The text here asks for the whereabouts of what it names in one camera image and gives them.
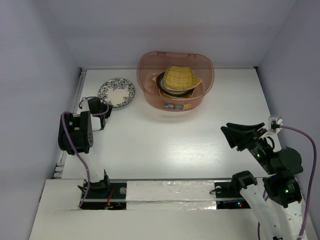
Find orange woven bamboo tray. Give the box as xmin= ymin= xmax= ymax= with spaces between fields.
xmin=151 ymin=75 xmax=202 ymax=92

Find blue floral ceramic plate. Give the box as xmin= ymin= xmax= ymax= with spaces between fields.
xmin=97 ymin=78 xmax=136 ymax=108

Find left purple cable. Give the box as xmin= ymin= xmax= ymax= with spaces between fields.
xmin=61 ymin=96 xmax=112 ymax=208

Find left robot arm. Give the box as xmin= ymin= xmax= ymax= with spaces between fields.
xmin=57 ymin=96 xmax=113 ymax=198

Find yellow plastic plate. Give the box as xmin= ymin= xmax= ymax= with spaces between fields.
xmin=159 ymin=89 xmax=194 ymax=99

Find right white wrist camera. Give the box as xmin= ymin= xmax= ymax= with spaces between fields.
xmin=268 ymin=115 xmax=283 ymax=134

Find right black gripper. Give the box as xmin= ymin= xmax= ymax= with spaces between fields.
xmin=220 ymin=120 xmax=277 ymax=173

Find green edged bamboo tray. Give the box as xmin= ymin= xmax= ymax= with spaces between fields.
xmin=163 ymin=65 xmax=195 ymax=89

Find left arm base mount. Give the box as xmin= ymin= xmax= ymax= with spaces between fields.
xmin=80 ymin=182 xmax=127 ymax=210

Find translucent pink plastic bin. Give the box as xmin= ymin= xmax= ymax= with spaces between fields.
xmin=136 ymin=51 xmax=215 ymax=112

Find brown rimmed cream plate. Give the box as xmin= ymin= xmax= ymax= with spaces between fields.
xmin=155 ymin=72 xmax=194 ymax=98

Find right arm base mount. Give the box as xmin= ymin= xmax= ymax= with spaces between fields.
xmin=209 ymin=180 xmax=250 ymax=210

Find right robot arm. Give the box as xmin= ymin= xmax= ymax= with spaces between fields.
xmin=220 ymin=120 xmax=308 ymax=240

